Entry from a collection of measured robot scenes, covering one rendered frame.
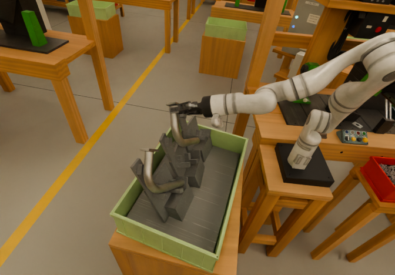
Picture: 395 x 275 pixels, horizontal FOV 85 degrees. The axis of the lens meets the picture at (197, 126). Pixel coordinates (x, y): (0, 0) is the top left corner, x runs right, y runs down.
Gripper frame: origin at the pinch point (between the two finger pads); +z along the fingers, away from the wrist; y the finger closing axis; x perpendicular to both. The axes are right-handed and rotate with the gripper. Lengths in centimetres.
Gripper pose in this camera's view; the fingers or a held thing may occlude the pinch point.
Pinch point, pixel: (176, 110)
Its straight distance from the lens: 80.0
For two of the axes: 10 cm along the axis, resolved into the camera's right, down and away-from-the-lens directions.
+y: -3.4, -0.9, -9.4
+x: 0.5, 9.9, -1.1
